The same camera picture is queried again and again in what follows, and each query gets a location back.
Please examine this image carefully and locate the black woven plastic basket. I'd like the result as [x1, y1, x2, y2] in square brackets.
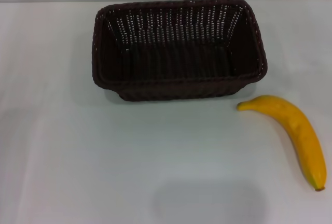
[91, 0, 268, 103]

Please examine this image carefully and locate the yellow banana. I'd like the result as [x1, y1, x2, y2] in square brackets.
[236, 94, 327, 192]

